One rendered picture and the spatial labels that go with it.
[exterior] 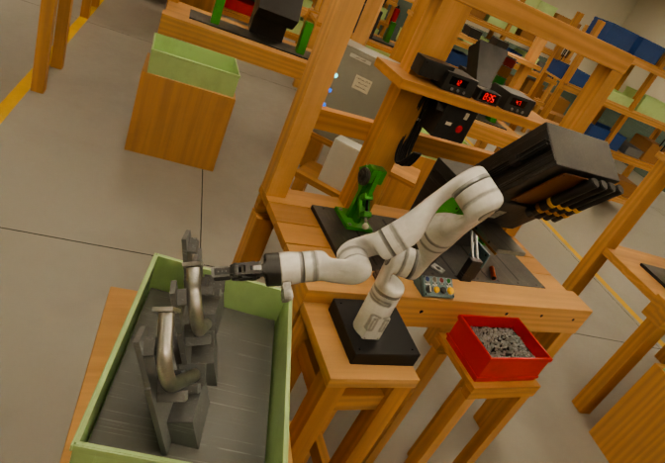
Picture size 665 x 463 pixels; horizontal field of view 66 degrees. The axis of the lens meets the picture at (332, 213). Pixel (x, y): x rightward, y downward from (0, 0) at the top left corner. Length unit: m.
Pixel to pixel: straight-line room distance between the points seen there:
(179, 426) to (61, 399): 1.20
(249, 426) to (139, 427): 0.25
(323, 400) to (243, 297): 0.39
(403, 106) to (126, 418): 1.54
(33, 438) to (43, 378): 0.27
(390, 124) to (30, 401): 1.78
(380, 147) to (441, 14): 0.58
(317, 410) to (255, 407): 0.31
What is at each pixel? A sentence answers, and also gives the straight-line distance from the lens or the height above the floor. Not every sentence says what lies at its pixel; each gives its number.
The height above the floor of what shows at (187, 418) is 0.93.
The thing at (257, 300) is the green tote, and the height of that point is 0.90.
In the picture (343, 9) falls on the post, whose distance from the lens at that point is 1.96.
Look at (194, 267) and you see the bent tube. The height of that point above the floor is 1.18.
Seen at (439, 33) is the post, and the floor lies 1.72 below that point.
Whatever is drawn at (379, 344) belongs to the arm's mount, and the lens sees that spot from 1.66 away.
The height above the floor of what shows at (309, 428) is 0.61.
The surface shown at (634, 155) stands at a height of 0.87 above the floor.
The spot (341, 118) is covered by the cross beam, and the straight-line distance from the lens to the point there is 2.21.
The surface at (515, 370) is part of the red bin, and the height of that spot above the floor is 0.86.
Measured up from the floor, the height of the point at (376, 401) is 0.72.
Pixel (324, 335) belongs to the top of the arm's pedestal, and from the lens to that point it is 1.66.
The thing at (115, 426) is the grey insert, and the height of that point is 0.85.
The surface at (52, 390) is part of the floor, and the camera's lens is 2.42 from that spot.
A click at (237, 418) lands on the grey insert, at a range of 1.36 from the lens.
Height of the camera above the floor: 1.90
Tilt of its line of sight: 27 degrees down
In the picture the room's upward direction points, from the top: 25 degrees clockwise
